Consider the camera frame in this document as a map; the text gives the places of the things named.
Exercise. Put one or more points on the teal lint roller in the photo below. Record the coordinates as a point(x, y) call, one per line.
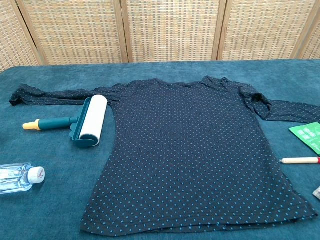
point(93, 117)

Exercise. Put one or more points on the dark blue polka dot shirt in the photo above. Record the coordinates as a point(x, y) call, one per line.
point(185, 150)

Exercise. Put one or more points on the woven wooden folding screen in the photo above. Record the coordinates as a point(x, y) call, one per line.
point(172, 30)

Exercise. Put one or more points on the teal table cloth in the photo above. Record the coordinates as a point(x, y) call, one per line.
point(50, 215)

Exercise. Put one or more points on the cream pen with red cap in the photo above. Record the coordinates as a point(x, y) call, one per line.
point(300, 160)

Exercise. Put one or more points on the green foil packet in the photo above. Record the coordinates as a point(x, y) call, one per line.
point(306, 135)

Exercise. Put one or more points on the clear plastic water bottle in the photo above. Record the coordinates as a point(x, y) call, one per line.
point(15, 177)

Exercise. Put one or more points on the small white box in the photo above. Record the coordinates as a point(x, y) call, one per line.
point(317, 192)

